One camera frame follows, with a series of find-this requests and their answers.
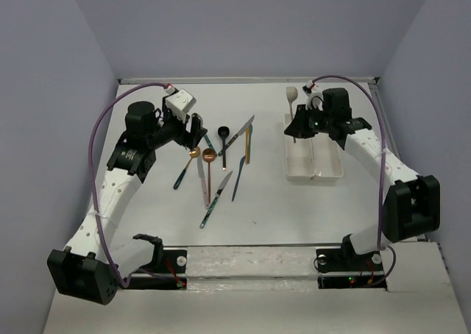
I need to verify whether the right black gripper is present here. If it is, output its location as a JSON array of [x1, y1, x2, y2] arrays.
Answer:
[[284, 104, 333, 139]]

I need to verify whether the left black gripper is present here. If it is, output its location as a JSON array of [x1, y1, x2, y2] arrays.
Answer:
[[147, 96, 208, 150]]

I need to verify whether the gold spoon teal handle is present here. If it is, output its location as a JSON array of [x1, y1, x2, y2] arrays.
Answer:
[[173, 146, 201, 190]]

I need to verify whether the black spoon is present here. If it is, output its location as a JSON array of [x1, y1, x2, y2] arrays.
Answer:
[[218, 126, 230, 171]]

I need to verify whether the beige plastic spoon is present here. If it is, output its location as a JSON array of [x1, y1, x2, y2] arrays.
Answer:
[[286, 86, 298, 120]]

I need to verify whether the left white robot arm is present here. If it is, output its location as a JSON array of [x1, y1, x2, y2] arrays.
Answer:
[[47, 98, 207, 305]]

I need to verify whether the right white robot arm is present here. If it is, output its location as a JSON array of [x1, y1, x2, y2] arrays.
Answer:
[[284, 88, 441, 269]]

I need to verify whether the copper spoon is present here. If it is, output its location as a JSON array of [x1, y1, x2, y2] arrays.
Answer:
[[202, 148, 217, 203]]

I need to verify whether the white two-compartment container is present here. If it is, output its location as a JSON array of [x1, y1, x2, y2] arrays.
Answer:
[[283, 133, 344, 182]]

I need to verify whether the silver spoon teal handle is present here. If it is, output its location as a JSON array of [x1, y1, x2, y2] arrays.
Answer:
[[193, 113, 215, 149]]

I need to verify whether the silver knife pink handle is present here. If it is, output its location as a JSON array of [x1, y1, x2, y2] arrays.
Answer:
[[197, 156, 210, 209]]

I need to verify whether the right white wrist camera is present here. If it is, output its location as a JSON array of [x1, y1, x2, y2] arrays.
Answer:
[[302, 80, 323, 110]]

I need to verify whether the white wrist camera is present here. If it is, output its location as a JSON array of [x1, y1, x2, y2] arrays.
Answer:
[[302, 80, 323, 110], [165, 89, 196, 123]]

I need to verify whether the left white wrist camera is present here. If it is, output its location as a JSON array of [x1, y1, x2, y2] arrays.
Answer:
[[165, 89, 196, 123]]

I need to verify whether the silver knife dark handle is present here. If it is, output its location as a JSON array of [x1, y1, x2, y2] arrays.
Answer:
[[218, 116, 255, 156]]

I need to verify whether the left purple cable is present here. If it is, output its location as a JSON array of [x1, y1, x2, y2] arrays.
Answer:
[[88, 82, 177, 288]]

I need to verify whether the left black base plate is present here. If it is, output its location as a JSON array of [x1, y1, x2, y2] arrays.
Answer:
[[127, 249, 188, 291]]

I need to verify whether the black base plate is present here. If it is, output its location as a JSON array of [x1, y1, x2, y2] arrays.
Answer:
[[127, 249, 188, 291], [313, 247, 386, 290]]

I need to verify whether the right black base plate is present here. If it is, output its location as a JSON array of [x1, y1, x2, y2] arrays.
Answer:
[[313, 247, 386, 290]]

